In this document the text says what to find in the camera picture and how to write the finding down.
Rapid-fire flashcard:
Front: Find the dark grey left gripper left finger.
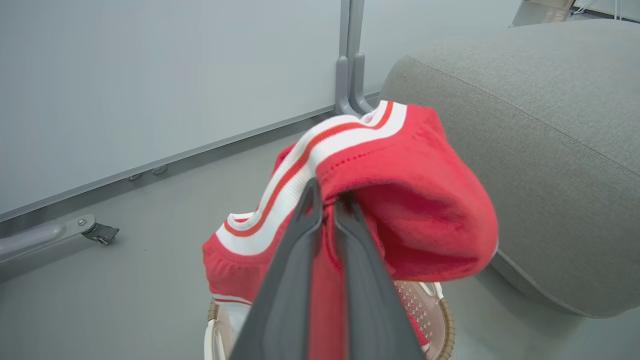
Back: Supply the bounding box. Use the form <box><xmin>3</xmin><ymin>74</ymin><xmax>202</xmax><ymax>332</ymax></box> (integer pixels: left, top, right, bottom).
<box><xmin>229</xmin><ymin>177</ymin><xmax>324</xmax><ymax>360</ymax></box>

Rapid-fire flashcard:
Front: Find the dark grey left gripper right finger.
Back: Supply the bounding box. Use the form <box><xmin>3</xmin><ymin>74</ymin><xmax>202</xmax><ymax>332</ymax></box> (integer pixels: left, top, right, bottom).
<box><xmin>332</xmin><ymin>194</ymin><xmax>427</xmax><ymax>360</ymax></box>

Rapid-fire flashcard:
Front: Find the red garment with white stripes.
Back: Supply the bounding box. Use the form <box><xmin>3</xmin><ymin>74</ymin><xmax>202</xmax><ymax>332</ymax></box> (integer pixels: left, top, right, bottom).
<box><xmin>202</xmin><ymin>100</ymin><xmax>499</xmax><ymax>360</ymax></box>

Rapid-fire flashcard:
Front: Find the cream perforated laundry basket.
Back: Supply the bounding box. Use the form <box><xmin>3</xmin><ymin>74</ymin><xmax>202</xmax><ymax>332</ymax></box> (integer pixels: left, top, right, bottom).
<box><xmin>204</xmin><ymin>280</ymin><xmax>456</xmax><ymax>360</ymax></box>

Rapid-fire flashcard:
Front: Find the black caster wheel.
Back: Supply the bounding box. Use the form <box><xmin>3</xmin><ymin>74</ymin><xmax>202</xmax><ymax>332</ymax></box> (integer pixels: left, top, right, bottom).
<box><xmin>82</xmin><ymin>223</ymin><xmax>120</xmax><ymax>246</ymax></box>

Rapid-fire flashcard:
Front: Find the grey fabric sofa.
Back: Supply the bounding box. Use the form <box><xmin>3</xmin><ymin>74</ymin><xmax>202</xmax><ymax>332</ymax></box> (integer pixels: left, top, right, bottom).
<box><xmin>378</xmin><ymin>19</ymin><xmax>640</xmax><ymax>319</ymax></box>

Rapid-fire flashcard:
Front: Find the grey metal partition leg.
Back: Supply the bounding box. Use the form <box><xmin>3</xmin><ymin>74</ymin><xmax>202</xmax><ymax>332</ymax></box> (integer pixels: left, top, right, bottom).
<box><xmin>0</xmin><ymin>214</ymin><xmax>97</xmax><ymax>264</ymax></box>

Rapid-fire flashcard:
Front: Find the beige background panel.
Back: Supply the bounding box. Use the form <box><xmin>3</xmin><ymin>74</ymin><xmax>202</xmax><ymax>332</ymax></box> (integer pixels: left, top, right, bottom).
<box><xmin>510</xmin><ymin>0</ymin><xmax>577</xmax><ymax>28</ymax></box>

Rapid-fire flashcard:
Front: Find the grey partition post bracket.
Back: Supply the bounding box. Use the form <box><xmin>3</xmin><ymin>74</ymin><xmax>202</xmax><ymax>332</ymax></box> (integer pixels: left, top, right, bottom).
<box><xmin>335</xmin><ymin>0</ymin><xmax>375</xmax><ymax>117</ymax></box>

